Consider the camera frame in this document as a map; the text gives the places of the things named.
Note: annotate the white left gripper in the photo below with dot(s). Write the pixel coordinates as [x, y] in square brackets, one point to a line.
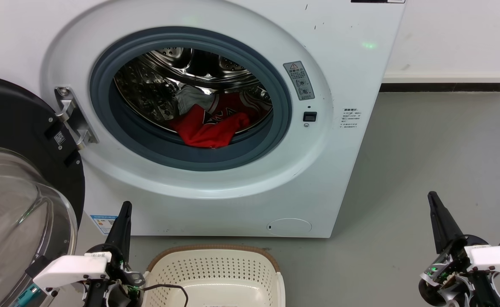
[73, 269]

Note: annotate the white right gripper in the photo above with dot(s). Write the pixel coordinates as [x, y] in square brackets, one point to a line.
[495, 258]

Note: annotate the red jersey garment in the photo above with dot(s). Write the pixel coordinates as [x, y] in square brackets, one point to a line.
[207, 132]

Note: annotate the grey white garment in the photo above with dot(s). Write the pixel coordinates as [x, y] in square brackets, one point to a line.
[192, 99]

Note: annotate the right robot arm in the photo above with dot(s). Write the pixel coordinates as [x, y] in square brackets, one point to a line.
[435, 290]

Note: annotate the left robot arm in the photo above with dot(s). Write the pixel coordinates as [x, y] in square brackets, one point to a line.
[117, 294]

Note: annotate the cream perforated laundry basket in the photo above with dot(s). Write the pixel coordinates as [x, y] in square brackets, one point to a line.
[215, 273]

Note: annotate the stainless steel washing machine drum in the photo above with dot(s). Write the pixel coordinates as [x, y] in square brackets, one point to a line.
[147, 85]

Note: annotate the black glass washer door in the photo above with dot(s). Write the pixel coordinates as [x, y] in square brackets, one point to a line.
[15, 119]

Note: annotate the blue energy label sticker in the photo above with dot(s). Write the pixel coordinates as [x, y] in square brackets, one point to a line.
[102, 224]

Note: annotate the grey rubber door gasket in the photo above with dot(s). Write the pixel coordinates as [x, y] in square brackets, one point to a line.
[147, 149]

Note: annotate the small QR code sticker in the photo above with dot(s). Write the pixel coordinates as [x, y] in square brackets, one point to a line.
[59, 138]

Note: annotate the white front-load washing machine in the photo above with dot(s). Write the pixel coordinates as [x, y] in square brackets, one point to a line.
[339, 170]

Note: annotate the silver metal door hinge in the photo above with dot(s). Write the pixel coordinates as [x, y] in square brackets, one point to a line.
[73, 119]

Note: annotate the small white text sticker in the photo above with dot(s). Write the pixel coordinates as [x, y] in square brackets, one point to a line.
[351, 118]

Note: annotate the round white filter cover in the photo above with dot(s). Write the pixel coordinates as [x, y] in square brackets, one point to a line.
[289, 227]

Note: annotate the black door latch slot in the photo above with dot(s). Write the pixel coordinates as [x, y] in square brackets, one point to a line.
[310, 116]

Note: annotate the grey warning label sticker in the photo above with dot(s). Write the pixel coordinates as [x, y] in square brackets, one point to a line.
[299, 81]

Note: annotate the black panel sticker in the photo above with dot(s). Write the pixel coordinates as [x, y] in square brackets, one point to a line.
[377, 1]

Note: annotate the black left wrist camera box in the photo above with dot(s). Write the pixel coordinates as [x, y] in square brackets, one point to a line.
[37, 266]

